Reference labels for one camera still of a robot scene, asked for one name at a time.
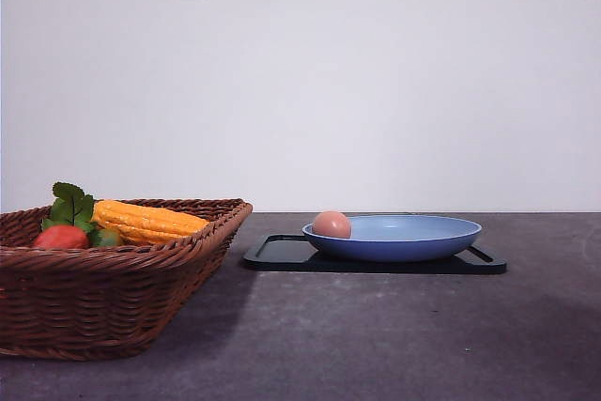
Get red toy tomato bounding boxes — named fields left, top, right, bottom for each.
left=35, top=224, right=88, bottom=249

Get brown wicker basket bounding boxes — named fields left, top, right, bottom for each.
left=0, top=198, right=253, bottom=361

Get blue round plate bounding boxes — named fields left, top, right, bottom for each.
left=301, top=215, right=482, bottom=262

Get yellow toy corn cob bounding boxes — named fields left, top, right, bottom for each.
left=92, top=200, right=209, bottom=244

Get green toy pepper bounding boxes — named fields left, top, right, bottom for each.
left=97, top=228, right=121, bottom=247

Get green plastic leaves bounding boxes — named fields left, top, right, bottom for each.
left=42, top=181, right=99, bottom=240

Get black rectangular tray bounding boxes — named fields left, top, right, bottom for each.
left=243, top=235, right=507, bottom=274

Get brown egg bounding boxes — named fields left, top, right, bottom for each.
left=313, top=210, right=350, bottom=239

